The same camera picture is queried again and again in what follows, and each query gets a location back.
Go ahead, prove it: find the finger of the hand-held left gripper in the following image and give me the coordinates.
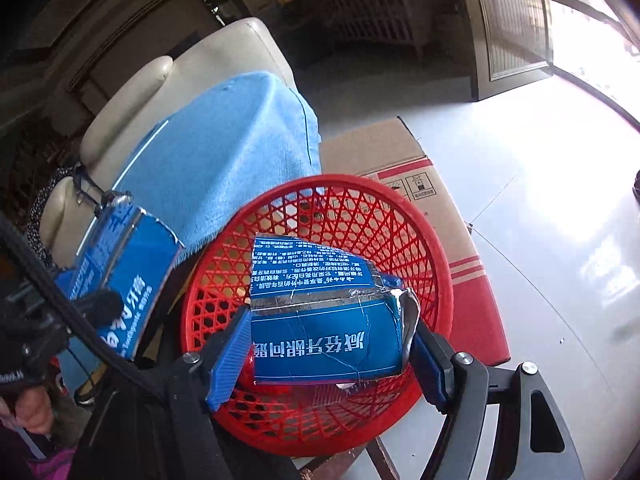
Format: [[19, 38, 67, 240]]
[[74, 287, 124, 322]]

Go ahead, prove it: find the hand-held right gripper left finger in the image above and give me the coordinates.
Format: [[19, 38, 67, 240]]
[[167, 304, 252, 480]]

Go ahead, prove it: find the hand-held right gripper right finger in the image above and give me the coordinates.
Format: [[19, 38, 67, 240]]
[[412, 319, 586, 480]]

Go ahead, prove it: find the torn blue toothpaste box piece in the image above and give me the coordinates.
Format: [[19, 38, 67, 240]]
[[249, 232, 421, 386]]

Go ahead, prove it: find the red plastic mesh basket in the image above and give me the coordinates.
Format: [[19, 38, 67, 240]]
[[180, 174, 455, 458]]

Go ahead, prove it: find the person's left hand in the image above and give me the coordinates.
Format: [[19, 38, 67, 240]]
[[15, 385, 54, 434]]

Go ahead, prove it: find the wooden stool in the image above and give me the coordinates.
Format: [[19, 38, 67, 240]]
[[295, 435, 401, 480]]

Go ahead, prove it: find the dark dotted cloth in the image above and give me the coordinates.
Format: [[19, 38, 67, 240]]
[[25, 165, 76, 266]]

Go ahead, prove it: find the purple clothing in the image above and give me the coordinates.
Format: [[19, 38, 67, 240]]
[[25, 447, 76, 480]]

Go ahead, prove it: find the thin white straw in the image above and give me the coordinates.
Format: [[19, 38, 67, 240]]
[[116, 119, 170, 186]]

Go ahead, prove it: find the blue towel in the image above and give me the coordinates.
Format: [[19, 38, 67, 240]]
[[112, 71, 322, 256]]

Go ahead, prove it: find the brown cardboard box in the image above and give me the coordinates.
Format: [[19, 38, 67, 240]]
[[319, 116, 512, 367]]

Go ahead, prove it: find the beige leather sofa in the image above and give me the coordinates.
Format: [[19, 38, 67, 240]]
[[37, 16, 301, 266]]

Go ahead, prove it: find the brown framed door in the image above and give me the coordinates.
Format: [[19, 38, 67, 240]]
[[452, 0, 556, 102]]

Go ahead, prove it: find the black braided cable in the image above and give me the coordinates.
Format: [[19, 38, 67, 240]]
[[0, 210, 166, 396]]

